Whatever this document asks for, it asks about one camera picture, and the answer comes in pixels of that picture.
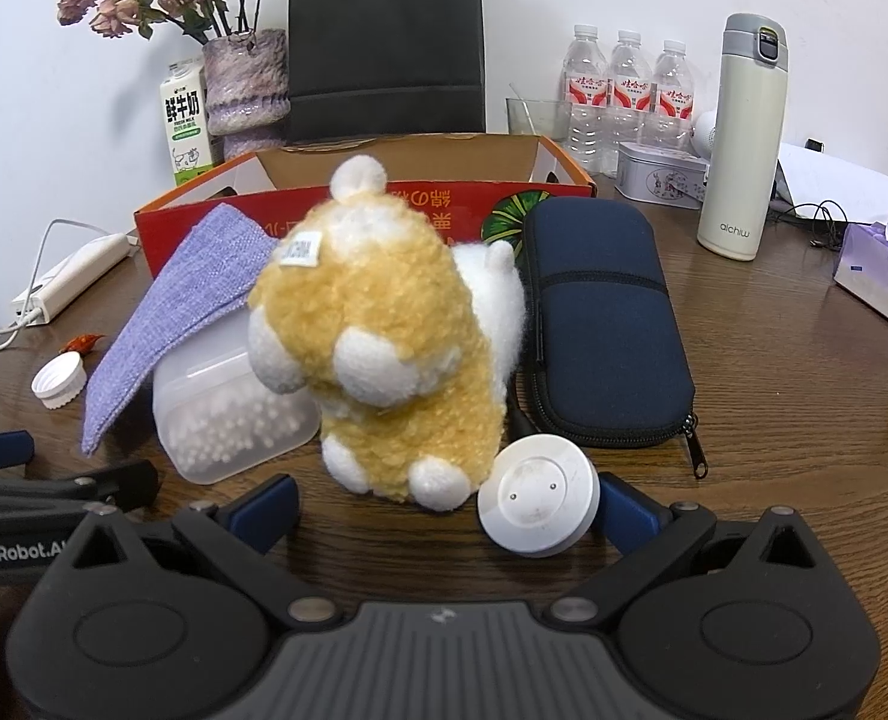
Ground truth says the water bottle right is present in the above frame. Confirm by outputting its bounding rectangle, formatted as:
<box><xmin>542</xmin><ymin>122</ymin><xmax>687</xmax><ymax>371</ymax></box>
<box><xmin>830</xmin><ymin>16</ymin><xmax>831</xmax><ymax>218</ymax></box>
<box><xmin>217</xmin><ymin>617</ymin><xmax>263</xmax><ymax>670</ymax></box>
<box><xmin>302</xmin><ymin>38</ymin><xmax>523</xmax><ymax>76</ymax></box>
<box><xmin>641</xmin><ymin>39</ymin><xmax>695</xmax><ymax>151</ymax></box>

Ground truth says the purple textured vase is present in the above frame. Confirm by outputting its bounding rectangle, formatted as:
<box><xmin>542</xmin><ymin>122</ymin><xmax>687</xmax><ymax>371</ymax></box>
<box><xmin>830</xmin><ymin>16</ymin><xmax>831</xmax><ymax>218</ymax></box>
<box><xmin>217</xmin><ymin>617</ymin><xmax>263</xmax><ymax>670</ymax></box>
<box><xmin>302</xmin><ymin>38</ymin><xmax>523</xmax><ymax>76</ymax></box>
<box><xmin>203</xmin><ymin>29</ymin><xmax>291</xmax><ymax>161</ymax></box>

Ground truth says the red orange cardboard box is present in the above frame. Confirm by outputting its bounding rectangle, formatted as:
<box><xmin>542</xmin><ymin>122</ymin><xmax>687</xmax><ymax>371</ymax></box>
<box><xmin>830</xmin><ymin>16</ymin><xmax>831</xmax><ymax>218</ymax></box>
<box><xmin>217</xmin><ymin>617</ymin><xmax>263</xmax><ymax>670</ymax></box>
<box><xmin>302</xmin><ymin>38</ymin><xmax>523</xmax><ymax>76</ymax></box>
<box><xmin>135</xmin><ymin>133</ymin><xmax>597</xmax><ymax>273</ymax></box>

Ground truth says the small red orange object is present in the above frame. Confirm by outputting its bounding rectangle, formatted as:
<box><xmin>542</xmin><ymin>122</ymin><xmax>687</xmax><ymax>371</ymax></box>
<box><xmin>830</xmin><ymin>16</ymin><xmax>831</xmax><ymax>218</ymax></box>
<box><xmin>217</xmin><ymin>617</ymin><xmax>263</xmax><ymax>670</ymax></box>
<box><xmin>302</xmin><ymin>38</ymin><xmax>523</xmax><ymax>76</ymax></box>
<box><xmin>60</xmin><ymin>333</ymin><xmax>104</xmax><ymax>355</ymax></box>

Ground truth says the white ribbed jar lid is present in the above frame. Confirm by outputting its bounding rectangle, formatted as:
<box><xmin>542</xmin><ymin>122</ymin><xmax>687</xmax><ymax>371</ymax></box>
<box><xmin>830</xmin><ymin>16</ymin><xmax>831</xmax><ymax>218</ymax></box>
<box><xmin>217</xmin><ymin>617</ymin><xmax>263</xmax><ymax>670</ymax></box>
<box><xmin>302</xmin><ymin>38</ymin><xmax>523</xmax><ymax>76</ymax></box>
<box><xmin>31</xmin><ymin>351</ymin><xmax>88</xmax><ymax>410</ymax></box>

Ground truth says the translucent box of white beads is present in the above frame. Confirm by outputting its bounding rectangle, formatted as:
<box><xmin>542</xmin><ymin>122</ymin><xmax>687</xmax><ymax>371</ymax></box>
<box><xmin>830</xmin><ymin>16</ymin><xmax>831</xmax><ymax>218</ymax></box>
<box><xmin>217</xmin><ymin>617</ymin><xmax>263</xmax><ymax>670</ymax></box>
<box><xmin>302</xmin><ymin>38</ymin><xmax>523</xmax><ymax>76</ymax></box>
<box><xmin>153</xmin><ymin>307</ymin><xmax>320</xmax><ymax>486</ymax></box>

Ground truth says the water bottle middle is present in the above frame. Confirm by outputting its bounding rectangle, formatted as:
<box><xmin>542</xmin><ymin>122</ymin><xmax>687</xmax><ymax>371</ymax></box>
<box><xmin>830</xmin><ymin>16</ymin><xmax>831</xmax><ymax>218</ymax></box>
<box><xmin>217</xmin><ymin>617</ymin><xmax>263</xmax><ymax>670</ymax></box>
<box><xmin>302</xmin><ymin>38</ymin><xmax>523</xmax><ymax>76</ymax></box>
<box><xmin>607</xmin><ymin>29</ymin><xmax>650</xmax><ymax>169</ymax></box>

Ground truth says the water bottle left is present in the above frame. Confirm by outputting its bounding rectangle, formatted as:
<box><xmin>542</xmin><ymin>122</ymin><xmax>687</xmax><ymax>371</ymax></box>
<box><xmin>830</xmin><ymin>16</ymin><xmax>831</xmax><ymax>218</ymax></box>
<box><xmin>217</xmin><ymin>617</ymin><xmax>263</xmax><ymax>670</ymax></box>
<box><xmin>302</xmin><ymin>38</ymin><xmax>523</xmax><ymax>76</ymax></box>
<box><xmin>560</xmin><ymin>25</ymin><xmax>608</xmax><ymax>174</ymax></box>

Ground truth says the purple woven cloth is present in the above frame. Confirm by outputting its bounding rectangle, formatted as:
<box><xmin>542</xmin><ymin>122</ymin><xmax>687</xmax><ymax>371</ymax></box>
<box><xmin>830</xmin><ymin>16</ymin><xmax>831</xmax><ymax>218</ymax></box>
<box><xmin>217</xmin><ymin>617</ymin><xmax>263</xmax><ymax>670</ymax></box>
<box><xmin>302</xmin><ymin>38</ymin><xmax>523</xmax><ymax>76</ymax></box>
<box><xmin>81</xmin><ymin>203</ymin><xmax>277</xmax><ymax>455</ymax></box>

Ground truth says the black paper shopping bag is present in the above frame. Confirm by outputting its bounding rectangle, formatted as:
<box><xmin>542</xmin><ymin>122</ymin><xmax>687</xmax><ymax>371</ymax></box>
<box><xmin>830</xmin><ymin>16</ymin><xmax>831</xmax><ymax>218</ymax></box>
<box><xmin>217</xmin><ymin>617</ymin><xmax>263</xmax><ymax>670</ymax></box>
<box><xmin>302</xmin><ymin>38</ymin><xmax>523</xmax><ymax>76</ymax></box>
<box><xmin>288</xmin><ymin>0</ymin><xmax>487</xmax><ymax>143</ymax></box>

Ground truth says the black cable on table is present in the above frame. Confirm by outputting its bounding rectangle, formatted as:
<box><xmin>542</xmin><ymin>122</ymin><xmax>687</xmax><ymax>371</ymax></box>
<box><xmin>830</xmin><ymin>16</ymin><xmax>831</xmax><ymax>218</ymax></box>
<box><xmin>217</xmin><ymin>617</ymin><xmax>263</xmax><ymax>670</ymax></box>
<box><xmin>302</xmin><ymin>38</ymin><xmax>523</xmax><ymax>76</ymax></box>
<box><xmin>764</xmin><ymin>198</ymin><xmax>854</xmax><ymax>251</ymax></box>

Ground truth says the white thermos bottle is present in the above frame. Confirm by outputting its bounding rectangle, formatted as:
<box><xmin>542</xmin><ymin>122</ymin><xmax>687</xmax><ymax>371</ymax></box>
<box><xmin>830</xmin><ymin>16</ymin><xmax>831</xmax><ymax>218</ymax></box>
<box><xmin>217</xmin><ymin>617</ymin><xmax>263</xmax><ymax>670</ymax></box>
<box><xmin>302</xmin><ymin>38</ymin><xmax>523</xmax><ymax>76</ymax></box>
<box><xmin>696</xmin><ymin>13</ymin><xmax>789</xmax><ymax>262</ymax></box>

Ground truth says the yellow white plush dog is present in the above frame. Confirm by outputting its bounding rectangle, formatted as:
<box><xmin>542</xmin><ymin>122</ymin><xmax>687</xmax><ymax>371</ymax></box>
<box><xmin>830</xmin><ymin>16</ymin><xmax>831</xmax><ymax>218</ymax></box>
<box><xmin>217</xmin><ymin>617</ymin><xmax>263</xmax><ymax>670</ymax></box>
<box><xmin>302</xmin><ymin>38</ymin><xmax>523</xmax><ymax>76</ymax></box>
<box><xmin>247</xmin><ymin>154</ymin><xmax>526</xmax><ymax>512</ymax></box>

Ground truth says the navy zippered case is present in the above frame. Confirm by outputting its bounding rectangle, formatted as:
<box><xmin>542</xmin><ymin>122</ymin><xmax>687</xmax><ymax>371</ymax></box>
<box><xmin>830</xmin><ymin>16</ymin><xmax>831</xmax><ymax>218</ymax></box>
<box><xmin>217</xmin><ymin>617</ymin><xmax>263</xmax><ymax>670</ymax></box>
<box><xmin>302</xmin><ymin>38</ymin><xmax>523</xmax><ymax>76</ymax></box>
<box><xmin>520</xmin><ymin>197</ymin><xmax>709</xmax><ymax>479</ymax></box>

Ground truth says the green white milk carton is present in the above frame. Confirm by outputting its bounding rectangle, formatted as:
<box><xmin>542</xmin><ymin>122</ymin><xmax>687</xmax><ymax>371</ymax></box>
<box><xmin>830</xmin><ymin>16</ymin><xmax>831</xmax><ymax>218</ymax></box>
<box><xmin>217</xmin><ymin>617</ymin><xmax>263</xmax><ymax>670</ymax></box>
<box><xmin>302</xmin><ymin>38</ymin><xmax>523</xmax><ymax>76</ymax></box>
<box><xmin>159</xmin><ymin>57</ymin><xmax>216</xmax><ymax>185</ymax></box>

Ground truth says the water bottle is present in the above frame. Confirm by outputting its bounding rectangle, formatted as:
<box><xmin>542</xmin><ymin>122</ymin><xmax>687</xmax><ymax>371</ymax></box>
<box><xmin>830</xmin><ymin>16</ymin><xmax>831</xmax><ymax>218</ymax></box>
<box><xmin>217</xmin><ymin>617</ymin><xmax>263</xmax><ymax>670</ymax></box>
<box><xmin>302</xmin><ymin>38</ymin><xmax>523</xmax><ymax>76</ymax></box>
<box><xmin>560</xmin><ymin>25</ymin><xmax>608</xmax><ymax>174</ymax></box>
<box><xmin>641</xmin><ymin>39</ymin><xmax>695</xmax><ymax>151</ymax></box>
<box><xmin>607</xmin><ymin>29</ymin><xmax>650</xmax><ymax>169</ymax></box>

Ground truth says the white round puck device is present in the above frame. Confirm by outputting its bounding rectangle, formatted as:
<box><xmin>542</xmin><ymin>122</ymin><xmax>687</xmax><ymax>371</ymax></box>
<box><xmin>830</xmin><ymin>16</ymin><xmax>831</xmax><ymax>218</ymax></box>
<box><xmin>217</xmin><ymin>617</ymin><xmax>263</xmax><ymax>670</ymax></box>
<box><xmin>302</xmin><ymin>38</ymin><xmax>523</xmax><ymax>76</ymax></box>
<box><xmin>476</xmin><ymin>434</ymin><xmax>600</xmax><ymax>557</ymax></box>

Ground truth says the purple tissue pack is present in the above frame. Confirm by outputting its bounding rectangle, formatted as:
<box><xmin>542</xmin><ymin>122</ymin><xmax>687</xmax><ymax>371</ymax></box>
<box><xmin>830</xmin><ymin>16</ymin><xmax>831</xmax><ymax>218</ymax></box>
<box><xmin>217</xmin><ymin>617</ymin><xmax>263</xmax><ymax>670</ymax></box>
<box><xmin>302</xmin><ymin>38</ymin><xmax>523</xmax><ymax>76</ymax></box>
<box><xmin>835</xmin><ymin>223</ymin><xmax>888</xmax><ymax>319</ymax></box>

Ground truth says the clear glass cup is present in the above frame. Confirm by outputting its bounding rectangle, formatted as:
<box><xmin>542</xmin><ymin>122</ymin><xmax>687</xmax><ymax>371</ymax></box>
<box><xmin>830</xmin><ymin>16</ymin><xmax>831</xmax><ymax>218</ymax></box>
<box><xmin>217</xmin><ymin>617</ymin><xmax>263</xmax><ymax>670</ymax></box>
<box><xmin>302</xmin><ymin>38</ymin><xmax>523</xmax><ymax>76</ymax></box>
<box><xmin>504</xmin><ymin>88</ymin><xmax>571</xmax><ymax>145</ymax></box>

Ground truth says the white power strip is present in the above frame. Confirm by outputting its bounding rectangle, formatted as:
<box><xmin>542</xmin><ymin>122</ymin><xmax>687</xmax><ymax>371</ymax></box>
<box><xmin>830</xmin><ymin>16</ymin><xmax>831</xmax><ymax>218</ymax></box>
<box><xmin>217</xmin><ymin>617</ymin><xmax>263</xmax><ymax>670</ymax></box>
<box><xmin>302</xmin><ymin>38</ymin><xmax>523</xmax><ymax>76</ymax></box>
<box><xmin>11</xmin><ymin>232</ymin><xmax>133</xmax><ymax>327</ymax></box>

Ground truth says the small lavender tin box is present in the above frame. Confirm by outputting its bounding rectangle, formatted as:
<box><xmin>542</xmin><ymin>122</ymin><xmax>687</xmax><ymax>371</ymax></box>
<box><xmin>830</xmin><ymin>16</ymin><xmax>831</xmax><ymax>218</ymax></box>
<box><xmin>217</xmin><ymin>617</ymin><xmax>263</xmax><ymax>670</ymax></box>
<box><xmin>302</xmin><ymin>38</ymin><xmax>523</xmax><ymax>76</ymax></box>
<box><xmin>615</xmin><ymin>142</ymin><xmax>709</xmax><ymax>210</ymax></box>

